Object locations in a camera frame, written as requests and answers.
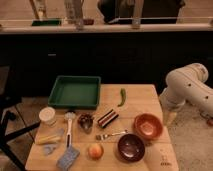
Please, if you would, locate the green chili pepper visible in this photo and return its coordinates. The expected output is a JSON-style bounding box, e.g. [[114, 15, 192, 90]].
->
[[117, 88, 126, 107]]

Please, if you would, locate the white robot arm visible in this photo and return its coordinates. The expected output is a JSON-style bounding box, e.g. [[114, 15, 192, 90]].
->
[[159, 63, 213, 126]]

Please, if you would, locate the green plastic tray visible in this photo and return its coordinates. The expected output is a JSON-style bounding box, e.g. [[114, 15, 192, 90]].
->
[[48, 75, 101, 110]]

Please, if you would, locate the orange bowl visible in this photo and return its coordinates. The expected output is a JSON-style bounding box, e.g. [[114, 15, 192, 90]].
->
[[133, 114, 163, 140]]

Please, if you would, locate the dark brown bowl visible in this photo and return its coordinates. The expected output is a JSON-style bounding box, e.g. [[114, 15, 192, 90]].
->
[[117, 134, 145, 162]]

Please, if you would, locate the black red striped block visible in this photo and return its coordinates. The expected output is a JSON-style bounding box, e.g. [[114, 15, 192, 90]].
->
[[97, 110, 118, 129]]

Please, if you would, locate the orange apple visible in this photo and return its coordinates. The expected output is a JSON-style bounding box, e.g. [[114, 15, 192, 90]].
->
[[88, 143, 104, 160]]

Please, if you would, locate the white dish brush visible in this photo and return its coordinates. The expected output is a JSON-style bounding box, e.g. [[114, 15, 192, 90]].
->
[[65, 112, 76, 147]]

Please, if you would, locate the blue sponge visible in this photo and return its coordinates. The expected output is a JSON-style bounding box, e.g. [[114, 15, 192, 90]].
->
[[57, 146, 80, 171]]

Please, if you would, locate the small blue plastic piece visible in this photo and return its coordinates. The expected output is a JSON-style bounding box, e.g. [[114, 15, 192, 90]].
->
[[43, 144, 57, 155]]

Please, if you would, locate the yellow banana toy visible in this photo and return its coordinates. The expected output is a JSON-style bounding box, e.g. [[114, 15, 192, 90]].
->
[[35, 129, 64, 145]]

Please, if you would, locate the green box on shelf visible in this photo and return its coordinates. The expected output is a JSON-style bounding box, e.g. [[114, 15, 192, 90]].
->
[[31, 19, 61, 26]]

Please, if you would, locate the black office chair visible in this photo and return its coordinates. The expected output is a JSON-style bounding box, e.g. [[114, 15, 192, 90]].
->
[[0, 66, 40, 171]]

